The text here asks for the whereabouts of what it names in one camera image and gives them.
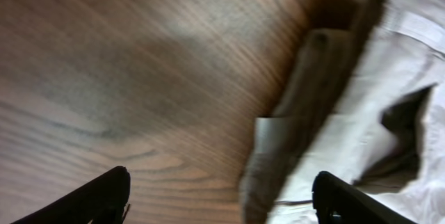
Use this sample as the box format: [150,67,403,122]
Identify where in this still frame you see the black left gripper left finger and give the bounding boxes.
[13,166,131,224]

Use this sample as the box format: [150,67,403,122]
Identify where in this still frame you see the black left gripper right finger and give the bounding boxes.
[312,171,414,224]

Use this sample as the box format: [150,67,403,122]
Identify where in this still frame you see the beige cotton shorts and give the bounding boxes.
[240,0,444,223]

